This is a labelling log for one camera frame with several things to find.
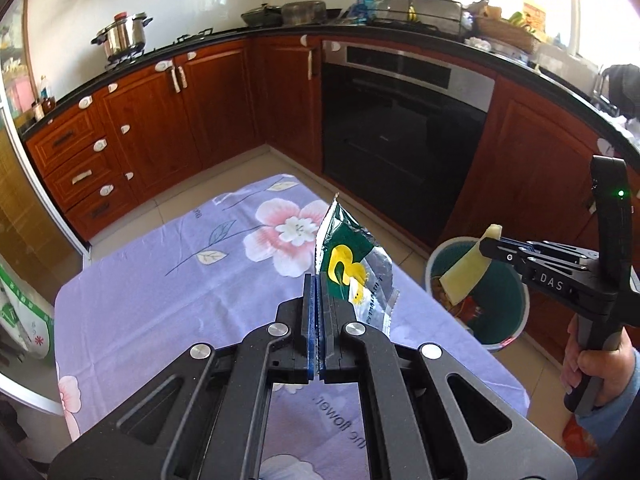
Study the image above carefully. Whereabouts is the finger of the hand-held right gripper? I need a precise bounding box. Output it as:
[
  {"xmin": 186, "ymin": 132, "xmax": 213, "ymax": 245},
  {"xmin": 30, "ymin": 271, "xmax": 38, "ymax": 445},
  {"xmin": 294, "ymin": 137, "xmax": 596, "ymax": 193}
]
[
  {"xmin": 481, "ymin": 249, "xmax": 588, "ymax": 275},
  {"xmin": 478, "ymin": 236, "xmax": 593, "ymax": 257}
]

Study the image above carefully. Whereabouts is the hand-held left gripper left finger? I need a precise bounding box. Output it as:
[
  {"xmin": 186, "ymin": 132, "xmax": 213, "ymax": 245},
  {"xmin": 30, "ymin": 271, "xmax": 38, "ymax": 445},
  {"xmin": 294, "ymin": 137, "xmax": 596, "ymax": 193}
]
[{"xmin": 47, "ymin": 274, "xmax": 319, "ymax": 480}]

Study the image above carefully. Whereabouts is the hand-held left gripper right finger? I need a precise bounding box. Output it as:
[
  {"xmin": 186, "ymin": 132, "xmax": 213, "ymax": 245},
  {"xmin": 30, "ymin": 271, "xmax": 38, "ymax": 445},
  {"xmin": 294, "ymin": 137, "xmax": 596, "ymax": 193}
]
[{"xmin": 319, "ymin": 275, "xmax": 577, "ymax": 480}]

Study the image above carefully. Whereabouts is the white trash bin green liner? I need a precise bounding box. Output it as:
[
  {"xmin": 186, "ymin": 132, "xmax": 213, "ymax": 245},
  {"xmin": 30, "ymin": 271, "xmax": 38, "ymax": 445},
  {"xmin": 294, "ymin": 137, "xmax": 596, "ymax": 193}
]
[{"xmin": 425, "ymin": 235, "xmax": 531, "ymax": 352}]

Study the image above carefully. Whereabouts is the pale yellow peel piece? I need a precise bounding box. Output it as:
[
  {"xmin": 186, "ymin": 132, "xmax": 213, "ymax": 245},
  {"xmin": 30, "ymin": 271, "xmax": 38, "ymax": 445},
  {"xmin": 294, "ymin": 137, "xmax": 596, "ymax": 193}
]
[{"xmin": 440, "ymin": 224, "xmax": 502, "ymax": 306}]

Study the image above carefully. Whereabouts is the green yellow snack wrapper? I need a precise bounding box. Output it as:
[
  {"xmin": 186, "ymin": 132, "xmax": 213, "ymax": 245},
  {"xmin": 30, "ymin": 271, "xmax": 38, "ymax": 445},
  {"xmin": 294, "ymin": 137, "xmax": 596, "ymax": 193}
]
[{"xmin": 312, "ymin": 194, "xmax": 401, "ymax": 341}]

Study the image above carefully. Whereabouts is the person's right forearm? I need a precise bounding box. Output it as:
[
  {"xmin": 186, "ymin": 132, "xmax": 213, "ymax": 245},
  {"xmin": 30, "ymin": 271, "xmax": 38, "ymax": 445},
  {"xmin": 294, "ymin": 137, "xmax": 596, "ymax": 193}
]
[{"xmin": 575, "ymin": 360, "xmax": 640, "ymax": 463}]

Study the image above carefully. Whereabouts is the person's right hand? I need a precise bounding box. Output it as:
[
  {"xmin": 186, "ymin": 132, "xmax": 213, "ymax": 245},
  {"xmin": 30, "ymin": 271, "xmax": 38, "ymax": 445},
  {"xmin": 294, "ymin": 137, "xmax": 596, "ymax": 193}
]
[{"xmin": 560, "ymin": 317, "xmax": 640, "ymax": 402}]

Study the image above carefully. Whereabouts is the large wooden cabinet door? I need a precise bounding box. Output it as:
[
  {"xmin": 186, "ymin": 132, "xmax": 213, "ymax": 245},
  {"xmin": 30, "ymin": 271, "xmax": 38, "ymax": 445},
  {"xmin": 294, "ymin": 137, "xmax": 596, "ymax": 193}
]
[{"xmin": 442, "ymin": 77, "xmax": 640, "ymax": 356}]

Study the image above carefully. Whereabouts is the purple floral tablecloth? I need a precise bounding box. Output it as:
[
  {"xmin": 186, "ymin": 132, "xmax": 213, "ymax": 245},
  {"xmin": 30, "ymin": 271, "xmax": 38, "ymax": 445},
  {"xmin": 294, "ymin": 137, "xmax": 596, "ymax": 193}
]
[{"xmin": 54, "ymin": 174, "xmax": 531, "ymax": 480}]

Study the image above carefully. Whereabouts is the built-in black steel oven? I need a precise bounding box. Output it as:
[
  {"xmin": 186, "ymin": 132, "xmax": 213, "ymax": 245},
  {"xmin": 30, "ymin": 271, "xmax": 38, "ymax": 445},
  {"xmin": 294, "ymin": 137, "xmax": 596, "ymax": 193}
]
[{"xmin": 320, "ymin": 40, "xmax": 497, "ymax": 252}]

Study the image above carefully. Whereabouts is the woven basket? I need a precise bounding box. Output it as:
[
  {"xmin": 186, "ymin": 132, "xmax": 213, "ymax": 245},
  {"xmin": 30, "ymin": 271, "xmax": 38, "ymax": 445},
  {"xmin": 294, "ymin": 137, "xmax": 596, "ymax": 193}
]
[{"xmin": 474, "ymin": 10, "xmax": 547, "ymax": 55}]

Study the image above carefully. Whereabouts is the narrow wooden cabinet door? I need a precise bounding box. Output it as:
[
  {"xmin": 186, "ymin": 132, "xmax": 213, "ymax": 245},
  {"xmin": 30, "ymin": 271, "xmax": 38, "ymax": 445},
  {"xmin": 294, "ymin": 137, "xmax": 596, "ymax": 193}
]
[{"xmin": 260, "ymin": 36, "xmax": 325, "ymax": 173}]

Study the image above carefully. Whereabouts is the wooden double door cabinet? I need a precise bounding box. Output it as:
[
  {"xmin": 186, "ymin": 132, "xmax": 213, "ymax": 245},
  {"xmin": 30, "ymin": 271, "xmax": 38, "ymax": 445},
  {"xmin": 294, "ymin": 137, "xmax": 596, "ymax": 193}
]
[{"xmin": 99, "ymin": 37, "xmax": 263, "ymax": 198}]

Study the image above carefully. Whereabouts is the wooden drawer cabinet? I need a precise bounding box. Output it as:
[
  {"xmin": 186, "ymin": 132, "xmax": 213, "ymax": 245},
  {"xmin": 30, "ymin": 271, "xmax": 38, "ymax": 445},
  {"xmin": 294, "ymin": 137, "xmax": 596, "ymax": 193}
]
[{"xmin": 24, "ymin": 104, "xmax": 138, "ymax": 242}]

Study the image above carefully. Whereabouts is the green white sack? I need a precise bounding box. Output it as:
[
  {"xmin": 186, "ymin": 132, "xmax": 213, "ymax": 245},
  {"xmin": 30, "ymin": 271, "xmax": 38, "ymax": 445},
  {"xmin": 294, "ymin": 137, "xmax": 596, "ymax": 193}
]
[{"xmin": 0, "ymin": 259, "xmax": 56, "ymax": 362}]

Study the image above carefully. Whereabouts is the black kitchen countertop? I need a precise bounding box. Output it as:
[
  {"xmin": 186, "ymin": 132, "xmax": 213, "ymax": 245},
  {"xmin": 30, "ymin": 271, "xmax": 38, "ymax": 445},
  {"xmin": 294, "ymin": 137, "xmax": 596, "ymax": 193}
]
[{"xmin": 20, "ymin": 22, "xmax": 640, "ymax": 161}]

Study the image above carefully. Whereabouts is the grey pan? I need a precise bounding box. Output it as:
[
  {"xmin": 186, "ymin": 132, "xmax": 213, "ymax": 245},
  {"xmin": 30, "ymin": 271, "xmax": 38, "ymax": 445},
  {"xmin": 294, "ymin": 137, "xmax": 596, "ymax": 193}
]
[{"xmin": 281, "ymin": 1, "xmax": 329, "ymax": 25}]

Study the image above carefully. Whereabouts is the black wok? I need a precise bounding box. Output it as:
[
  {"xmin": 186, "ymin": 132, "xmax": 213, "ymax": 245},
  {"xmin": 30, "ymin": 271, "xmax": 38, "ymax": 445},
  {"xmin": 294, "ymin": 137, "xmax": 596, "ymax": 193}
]
[{"xmin": 241, "ymin": 4, "xmax": 284, "ymax": 27}]

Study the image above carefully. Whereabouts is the black gas stove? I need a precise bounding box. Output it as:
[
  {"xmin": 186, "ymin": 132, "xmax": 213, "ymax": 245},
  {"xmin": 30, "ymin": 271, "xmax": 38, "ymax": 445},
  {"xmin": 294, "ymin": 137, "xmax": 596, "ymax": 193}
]
[{"xmin": 104, "ymin": 29, "xmax": 222, "ymax": 70}]

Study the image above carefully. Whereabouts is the steel pot red knob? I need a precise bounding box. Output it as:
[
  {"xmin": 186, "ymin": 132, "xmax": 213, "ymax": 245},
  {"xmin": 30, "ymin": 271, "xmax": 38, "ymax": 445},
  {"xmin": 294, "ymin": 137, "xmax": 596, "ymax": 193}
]
[{"xmin": 91, "ymin": 12, "xmax": 153, "ymax": 61}]

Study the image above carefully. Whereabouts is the dark glass bottle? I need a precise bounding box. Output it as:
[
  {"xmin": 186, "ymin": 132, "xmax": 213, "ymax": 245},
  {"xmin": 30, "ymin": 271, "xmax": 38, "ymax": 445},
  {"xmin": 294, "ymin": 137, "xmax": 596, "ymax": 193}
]
[{"xmin": 39, "ymin": 77, "xmax": 56, "ymax": 115}]

